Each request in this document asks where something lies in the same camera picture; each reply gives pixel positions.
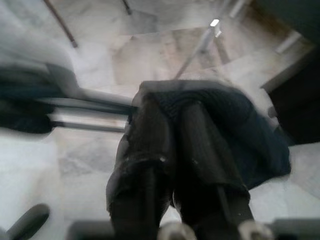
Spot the silver metal clothes rack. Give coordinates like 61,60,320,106
174,19,230,78

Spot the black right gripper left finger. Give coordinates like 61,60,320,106
106,92,176,233

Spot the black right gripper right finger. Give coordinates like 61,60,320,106
174,103,255,226

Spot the dark slate plastic hanger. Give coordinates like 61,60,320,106
37,96,141,133

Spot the black long-sleeve garment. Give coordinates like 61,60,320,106
0,62,81,133
138,79,292,191

